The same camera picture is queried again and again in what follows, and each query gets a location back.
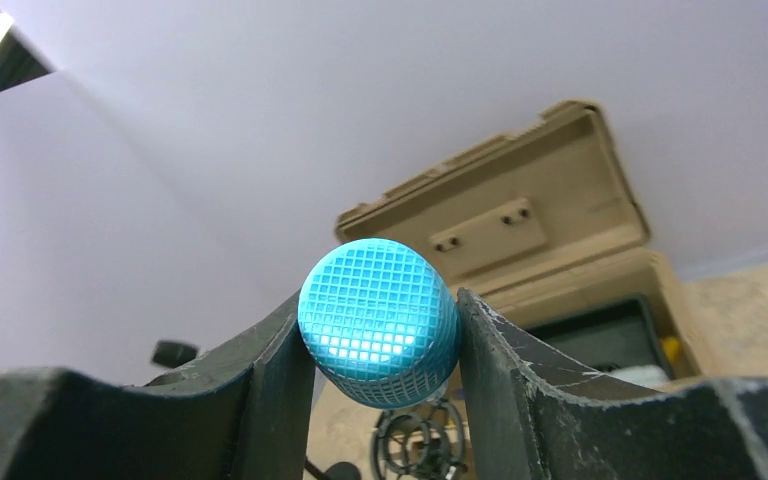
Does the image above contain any black tray in toolbox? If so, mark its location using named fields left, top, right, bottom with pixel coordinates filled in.
left=528, top=295, right=674, bottom=380

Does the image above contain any tan plastic toolbox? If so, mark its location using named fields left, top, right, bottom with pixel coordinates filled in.
left=334, top=99, right=718, bottom=379

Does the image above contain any black round base stand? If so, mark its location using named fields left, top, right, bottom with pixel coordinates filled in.
left=304, top=458, right=362, bottom=480

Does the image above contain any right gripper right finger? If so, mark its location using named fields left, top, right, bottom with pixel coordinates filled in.
left=457, top=289, right=768, bottom=479

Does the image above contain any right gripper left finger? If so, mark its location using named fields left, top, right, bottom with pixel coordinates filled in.
left=0, top=296, right=315, bottom=479

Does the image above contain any grey plastic parts box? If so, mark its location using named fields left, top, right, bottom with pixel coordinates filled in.
left=608, top=365, right=671, bottom=390

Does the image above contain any black tripod shock mount stand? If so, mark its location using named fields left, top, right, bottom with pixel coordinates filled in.
left=369, top=398, right=471, bottom=479

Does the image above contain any blue microphone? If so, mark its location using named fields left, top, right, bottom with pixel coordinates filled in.
left=297, top=238, right=461, bottom=410

